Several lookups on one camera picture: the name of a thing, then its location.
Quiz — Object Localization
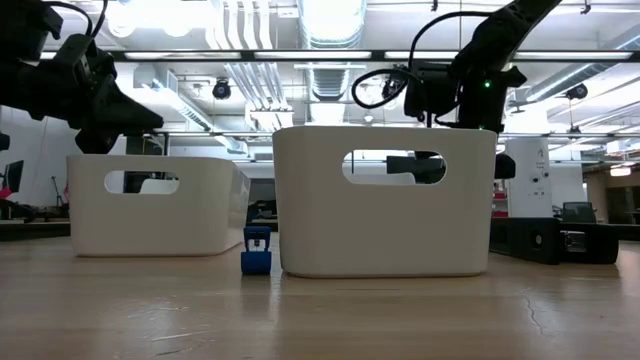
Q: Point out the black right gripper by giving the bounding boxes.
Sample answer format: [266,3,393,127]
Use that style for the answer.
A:
[403,63,529,184]

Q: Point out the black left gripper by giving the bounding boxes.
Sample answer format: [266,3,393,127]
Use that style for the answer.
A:
[0,33,165,139]

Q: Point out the black stapler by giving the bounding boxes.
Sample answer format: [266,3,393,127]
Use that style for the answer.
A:
[489,216,620,266]

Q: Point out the white plastic bin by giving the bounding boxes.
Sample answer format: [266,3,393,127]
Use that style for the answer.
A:
[66,154,252,258]
[272,125,498,279]

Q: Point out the blue mini stapler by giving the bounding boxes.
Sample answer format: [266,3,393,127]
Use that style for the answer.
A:
[240,225,273,276]

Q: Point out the white pillar kiosk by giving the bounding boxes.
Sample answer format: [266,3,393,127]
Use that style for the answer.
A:
[504,137,551,219]

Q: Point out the black background monitor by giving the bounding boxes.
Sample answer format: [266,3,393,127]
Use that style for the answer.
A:
[386,155,417,176]

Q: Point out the black desk monitor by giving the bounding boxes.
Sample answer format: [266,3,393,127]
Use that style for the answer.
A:
[2,159,25,194]

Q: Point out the white rectangular air duct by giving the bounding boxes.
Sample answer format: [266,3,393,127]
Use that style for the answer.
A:
[133,64,249,154]

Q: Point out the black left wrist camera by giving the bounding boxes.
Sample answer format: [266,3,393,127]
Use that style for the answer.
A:
[73,127,120,155]

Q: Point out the black overhead frame beam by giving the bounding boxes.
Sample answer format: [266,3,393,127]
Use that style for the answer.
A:
[0,48,640,63]

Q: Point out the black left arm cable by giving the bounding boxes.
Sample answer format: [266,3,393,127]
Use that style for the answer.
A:
[42,0,110,39]

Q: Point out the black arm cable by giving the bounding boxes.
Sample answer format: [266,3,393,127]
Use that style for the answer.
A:
[351,10,501,110]
[42,0,110,39]

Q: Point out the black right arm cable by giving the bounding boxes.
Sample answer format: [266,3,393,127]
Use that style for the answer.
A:
[351,10,501,110]

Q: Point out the silver ribbed ventilation duct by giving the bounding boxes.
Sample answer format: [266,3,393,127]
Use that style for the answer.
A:
[298,0,369,126]

